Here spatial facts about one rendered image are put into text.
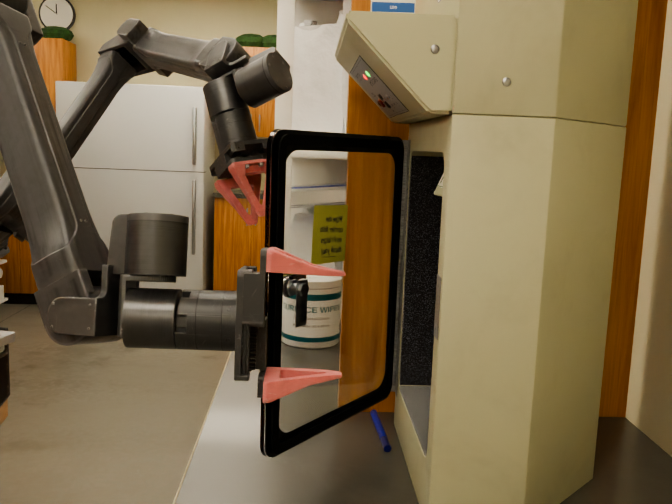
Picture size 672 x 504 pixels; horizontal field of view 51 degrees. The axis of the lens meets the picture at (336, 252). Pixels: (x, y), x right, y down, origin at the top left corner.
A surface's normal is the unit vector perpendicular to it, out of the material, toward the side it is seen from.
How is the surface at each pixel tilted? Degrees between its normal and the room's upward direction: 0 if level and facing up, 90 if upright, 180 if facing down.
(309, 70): 100
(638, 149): 90
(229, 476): 0
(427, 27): 90
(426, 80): 90
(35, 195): 78
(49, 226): 72
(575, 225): 90
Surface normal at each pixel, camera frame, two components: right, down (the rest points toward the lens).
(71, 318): -0.34, -0.07
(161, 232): 0.31, -0.04
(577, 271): 0.73, 0.13
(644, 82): 0.04, 0.14
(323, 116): -0.39, 0.17
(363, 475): 0.04, -0.99
